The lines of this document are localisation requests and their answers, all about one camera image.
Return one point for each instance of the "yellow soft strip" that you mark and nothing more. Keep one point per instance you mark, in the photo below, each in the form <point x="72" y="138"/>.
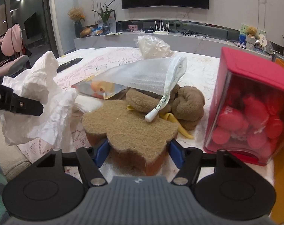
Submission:
<point x="172" y="118"/>

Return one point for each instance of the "white paper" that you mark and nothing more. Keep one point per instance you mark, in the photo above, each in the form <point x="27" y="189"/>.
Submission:
<point x="50" y="121"/>

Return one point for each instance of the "clear bag of white stuffing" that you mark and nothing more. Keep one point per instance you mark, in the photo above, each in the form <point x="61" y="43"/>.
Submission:
<point x="151" y="46"/>

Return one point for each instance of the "white picture frame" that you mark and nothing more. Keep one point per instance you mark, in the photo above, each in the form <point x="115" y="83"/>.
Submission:
<point x="112" y="23"/>

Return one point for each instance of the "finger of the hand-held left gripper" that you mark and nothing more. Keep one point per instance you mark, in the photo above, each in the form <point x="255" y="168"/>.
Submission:
<point x="24" y="105"/>

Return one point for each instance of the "small teddy bear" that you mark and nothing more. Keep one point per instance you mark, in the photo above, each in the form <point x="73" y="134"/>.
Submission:
<point x="251" y="31"/>

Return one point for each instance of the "green plant in glass vase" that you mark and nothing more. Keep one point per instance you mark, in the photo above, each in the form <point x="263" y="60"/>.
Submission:
<point x="105" y="14"/>

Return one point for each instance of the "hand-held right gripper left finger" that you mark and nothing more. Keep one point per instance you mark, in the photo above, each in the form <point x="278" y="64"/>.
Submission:
<point x="102" y="153"/>

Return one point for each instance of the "orange printed snack packet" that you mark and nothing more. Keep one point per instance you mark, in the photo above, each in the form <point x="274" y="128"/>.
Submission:
<point x="102" y="89"/>

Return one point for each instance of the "beige sofa cushion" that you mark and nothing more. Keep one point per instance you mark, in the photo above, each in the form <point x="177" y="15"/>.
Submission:
<point x="5" y="159"/>

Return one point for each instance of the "white router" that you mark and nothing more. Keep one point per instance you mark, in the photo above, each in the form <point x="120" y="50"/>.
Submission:
<point x="160" y="31"/>

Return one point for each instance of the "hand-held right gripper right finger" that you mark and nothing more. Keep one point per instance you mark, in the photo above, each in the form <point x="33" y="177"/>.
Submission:
<point x="177" y="155"/>

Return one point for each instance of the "grey television console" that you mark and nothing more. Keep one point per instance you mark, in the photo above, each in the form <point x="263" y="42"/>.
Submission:
<point x="109" y="42"/>

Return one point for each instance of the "pile of red balls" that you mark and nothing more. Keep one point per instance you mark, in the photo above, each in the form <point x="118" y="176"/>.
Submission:
<point x="254" y="112"/>

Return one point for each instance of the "brown plush toy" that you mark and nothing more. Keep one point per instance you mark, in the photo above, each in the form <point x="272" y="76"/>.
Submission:
<point x="189" y="105"/>

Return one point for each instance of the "brown round bread loaf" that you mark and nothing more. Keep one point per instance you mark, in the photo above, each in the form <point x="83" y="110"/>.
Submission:
<point x="86" y="32"/>

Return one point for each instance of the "dark vase of dried flowers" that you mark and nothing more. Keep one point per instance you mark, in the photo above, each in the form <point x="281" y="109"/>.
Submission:
<point x="78" y="28"/>

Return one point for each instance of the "black remote control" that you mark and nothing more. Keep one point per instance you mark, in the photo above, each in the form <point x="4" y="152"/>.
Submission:
<point x="69" y="64"/>

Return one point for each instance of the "translucent plastic bag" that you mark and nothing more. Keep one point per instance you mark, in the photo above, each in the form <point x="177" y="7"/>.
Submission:
<point x="142" y="77"/>

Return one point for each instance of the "pink bunny-ear chair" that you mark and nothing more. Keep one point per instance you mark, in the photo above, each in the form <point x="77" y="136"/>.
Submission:
<point x="12" y="39"/>

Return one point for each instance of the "bear-shaped loofah sponge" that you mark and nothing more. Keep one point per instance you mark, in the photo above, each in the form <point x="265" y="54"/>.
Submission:
<point x="128" y="126"/>

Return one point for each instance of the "white lace tablecloth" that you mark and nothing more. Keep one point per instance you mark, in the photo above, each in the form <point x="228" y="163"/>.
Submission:
<point x="109" y="58"/>

